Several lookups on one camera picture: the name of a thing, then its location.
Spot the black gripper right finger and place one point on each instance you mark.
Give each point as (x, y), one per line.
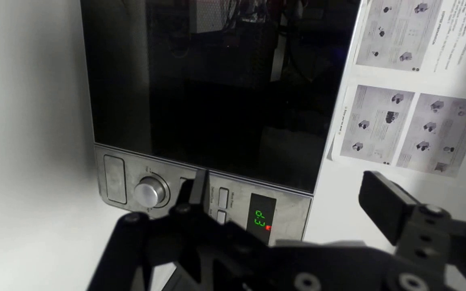
(437, 243)

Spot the instruction sheet with one photo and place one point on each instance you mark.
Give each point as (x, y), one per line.
(399, 32)

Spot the silver microwave dial knob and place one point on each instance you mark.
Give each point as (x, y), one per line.
(150, 193)

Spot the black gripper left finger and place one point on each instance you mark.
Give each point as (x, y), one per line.
(136, 252)

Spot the instruction sheet with two photos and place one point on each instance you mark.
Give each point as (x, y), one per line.
(383, 123)

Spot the silver microwave oven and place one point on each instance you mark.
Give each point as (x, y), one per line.
(216, 81)

